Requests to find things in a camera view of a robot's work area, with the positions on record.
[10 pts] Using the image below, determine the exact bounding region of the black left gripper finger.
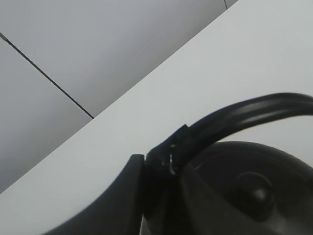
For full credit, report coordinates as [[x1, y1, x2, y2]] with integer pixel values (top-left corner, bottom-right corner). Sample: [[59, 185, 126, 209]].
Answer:
[[47, 154, 144, 235]]

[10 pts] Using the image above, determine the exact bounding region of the black round tea kettle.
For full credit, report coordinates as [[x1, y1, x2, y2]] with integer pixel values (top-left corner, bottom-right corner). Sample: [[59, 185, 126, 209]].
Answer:
[[143, 93, 313, 235]]

